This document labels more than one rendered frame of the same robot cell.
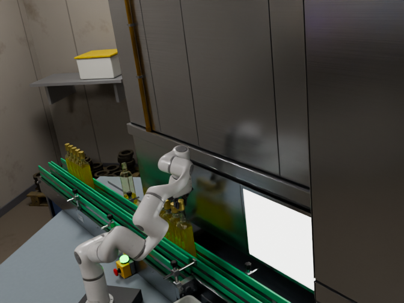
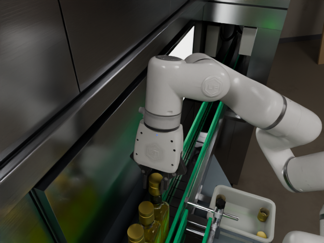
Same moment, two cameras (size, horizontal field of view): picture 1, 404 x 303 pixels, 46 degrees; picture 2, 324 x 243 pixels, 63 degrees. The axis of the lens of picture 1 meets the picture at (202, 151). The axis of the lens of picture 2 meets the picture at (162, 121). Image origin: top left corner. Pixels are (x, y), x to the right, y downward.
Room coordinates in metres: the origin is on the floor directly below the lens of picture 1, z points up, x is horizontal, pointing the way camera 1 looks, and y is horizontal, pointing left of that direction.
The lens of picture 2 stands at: (2.11, 0.46, 1.68)
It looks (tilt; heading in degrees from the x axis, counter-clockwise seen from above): 39 degrees down; 236
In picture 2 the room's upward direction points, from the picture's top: straight up
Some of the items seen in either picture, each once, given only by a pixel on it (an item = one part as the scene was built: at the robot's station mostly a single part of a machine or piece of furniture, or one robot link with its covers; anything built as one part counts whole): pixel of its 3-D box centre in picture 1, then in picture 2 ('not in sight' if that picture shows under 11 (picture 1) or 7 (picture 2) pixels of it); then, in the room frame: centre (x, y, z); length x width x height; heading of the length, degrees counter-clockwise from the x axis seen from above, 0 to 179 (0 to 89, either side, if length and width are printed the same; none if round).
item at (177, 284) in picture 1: (180, 271); (210, 211); (1.73, 0.16, 0.95); 0.17 x 0.03 x 0.12; 124
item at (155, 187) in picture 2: (180, 204); (155, 184); (1.91, 0.13, 1.17); 0.04 x 0.04 x 0.04
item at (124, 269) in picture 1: (125, 267); not in sight; (2.05, 0.46, 0.79); 0.07 x 0.07 x 0.07; 34
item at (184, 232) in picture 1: (186, 240); (156, 225); (1.91, 0.12, 0.99); 0.06 x 0.06 x 0.21; 34
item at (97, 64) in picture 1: (103, 64); not in sight; (4.87, 0.88, 1.33); 0.42 x 0.35 x 0.23; 70
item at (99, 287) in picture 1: (94, 291); not in sight; (1.75, 0.54, 0.89); 0.16 x 0.13 x 0.15; 157
